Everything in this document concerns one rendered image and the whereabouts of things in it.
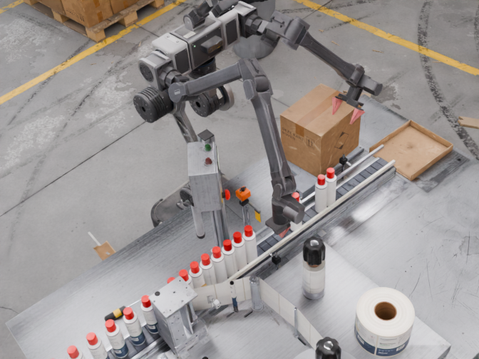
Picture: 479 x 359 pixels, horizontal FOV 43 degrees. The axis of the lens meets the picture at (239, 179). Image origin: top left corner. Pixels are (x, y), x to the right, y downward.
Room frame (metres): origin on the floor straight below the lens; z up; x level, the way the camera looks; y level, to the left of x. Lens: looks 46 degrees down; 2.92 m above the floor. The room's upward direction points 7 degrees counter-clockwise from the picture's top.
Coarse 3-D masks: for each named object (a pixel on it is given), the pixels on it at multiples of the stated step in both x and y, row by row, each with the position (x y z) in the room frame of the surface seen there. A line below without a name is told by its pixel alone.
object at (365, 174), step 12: (372, 168) 1.98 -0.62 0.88; (348, 180) 1.92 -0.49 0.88; (360, 180) 1.91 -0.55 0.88; (372, 180) 1.90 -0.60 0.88; (336, 192) 1.85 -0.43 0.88; (312, 216) 1.73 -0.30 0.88; (324, 216) 1.72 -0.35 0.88; (264, 240) 1.63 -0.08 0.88; (276, 240) 1.62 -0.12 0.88; (240, 276) 1.46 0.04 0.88; (156, 336) 1.23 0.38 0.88; (132, 348) 1.19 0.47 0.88; (144, 348) 1.18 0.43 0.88
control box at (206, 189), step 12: (192, 144) 1.62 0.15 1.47; (192, 156) 1.56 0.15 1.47; (204, 156) 1.55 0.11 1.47; (216, 156) 1.55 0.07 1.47; (192, 168) 1.50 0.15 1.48; (204, 168) 1.49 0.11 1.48; (216, 168) 1.49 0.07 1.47; (192, 180) 1.46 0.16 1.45; (204, 180) 1.46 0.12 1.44; (216, 180) 1.46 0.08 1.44; (192, 192) 1.46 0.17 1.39; (204, 192) 1.46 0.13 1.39; (216, 192) 1.46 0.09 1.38; (204, 204) 1.46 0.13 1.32; (216, 204) 1.46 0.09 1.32
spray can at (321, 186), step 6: (318, 180) 1.76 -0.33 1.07; (324, 180) 1.75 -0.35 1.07; (318, 186) 1.75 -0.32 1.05; (324, 186) 1.75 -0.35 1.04; (318, 192) 1.74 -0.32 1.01; (324, 192) 1.74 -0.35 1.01; (318, 198) 1.74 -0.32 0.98; (324, 198) 1.74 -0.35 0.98; (318, 204) 1.74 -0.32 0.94; (324, 204) 1.74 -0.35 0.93; (318, 210) 1.74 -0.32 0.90
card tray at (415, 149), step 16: (400, 128) 2.25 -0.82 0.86; (416, 128) 2.26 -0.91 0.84; (384, 144) 2.18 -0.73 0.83; (400, 144) 2.16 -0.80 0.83; (416, 144) 2.15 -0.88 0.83; (432, 144) 2.14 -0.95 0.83; (448, 144) 2.10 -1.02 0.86; (400, 160) 2.05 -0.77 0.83; (416, 160) 2.04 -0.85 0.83; (432, 160) 1.99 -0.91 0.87; (416, 176) 1.93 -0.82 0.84
